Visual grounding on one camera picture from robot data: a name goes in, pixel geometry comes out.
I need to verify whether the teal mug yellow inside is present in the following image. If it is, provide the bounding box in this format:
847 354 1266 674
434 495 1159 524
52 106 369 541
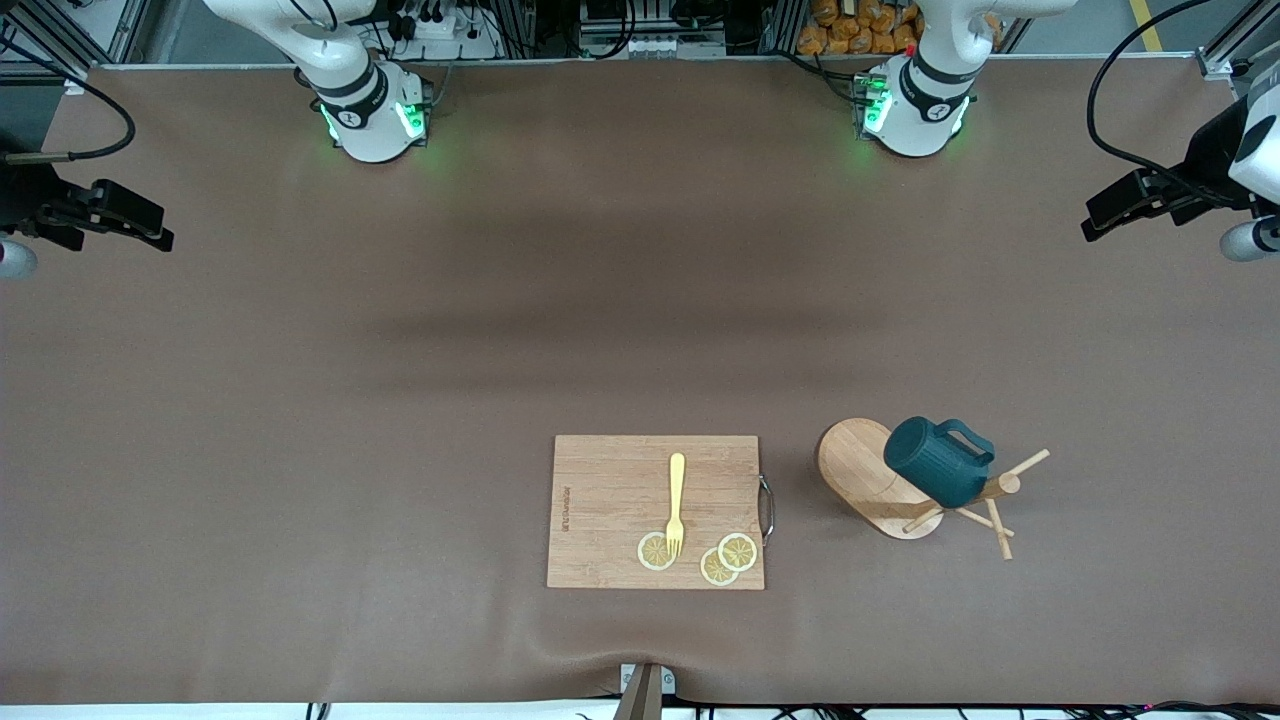
883 416 997 510

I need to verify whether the wooden mug tree rack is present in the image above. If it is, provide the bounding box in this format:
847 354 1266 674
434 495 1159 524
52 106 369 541
818 419 1051 561

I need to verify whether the pile of orange snack bags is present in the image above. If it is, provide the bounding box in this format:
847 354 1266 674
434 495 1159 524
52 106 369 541
797 0 926 57

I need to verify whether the white power strip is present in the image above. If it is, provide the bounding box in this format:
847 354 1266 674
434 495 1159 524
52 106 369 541
395 8 501 63

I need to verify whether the felt table cover mat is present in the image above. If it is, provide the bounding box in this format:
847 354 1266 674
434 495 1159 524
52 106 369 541
0 55 1280 707

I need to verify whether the grey control box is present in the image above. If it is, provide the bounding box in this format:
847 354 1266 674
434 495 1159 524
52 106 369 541
580 0 729 59

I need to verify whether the yellow plastic fork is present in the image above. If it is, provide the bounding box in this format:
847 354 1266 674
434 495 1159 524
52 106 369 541
664 452 688 559

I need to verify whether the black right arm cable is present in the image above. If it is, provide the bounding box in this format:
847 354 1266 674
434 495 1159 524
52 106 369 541
0 40 136 163

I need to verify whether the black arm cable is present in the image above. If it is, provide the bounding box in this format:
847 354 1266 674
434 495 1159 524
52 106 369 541
1088 0 1241 201
0 40 136 163

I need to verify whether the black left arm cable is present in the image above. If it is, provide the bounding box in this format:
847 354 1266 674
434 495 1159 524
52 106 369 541
1088 0 1241 201

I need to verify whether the aluminium frame post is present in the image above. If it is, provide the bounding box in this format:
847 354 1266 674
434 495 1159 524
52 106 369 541
0 0 151 86
1200 0 1280 79

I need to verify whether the wooden cutting board metal handle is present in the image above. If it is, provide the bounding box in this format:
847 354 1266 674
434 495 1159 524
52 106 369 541
546 434 776 591

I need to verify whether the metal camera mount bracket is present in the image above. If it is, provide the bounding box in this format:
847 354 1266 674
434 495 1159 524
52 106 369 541
612 662 677 720

